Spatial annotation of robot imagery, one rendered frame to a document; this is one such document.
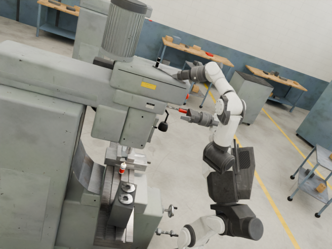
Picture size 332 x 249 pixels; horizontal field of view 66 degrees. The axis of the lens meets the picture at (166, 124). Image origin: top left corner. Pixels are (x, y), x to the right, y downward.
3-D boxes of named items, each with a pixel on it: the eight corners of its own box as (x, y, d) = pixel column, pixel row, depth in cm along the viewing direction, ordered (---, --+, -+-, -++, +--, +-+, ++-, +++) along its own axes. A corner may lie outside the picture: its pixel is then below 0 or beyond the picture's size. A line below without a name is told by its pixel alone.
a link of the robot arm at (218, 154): (227, 151, 124) (219, 172, 132) (237, 146, 130) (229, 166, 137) (209, 138, 131) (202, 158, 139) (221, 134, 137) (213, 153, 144)
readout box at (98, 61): (115, 87, 205) (121, 63, 195) (114, 92, 197) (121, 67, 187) (90, 80, 200) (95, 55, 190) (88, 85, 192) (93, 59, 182)
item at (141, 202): (143, 183, 234) (146, 174, 228) (144, 214, 204) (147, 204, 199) (87, 173, 222) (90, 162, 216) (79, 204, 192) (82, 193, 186)
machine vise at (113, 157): (144, 160, 230) (147, 150, 225) (145, 171, 217) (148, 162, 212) (105, 152, 221) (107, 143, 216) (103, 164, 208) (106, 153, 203)
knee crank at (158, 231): (177, 233, 231) (179, 229, 228) (178, 239, 226) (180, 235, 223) (154, 230, 226) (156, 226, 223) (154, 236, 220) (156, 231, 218)
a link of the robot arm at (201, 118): (189, 104, 166) (206, 108, 168) (184, 116, 170) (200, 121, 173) (192, 113, 155) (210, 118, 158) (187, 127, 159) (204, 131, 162)
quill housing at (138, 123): (143, 135, 198) (156, 100, 183) (144, 151, 181) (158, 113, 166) (119, 130, 193) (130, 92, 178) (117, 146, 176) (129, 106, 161)
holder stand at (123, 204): (130, 202, 184) (138, 183, 174) (125, 228, 165) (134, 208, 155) (113, 198, 182) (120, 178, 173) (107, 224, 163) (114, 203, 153)
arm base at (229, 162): (223, 179, 137) (237, 164, 138) (219, 171, 126) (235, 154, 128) (203, 162, 145) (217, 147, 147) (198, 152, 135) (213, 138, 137)
